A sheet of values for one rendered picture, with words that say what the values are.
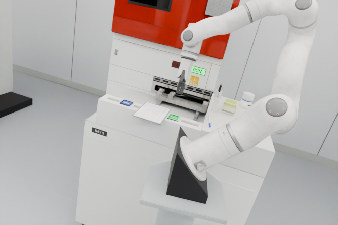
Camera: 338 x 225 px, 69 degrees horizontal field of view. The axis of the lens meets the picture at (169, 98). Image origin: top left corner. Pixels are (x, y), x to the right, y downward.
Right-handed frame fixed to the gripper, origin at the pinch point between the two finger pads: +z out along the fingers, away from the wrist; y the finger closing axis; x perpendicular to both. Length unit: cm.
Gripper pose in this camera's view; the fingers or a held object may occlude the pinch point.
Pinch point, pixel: (180, 89)
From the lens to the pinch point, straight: 120.0
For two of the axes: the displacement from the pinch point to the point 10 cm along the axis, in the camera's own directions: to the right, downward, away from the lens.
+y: -2.0, 1.0, -9.7
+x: 9.5, 2.8, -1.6
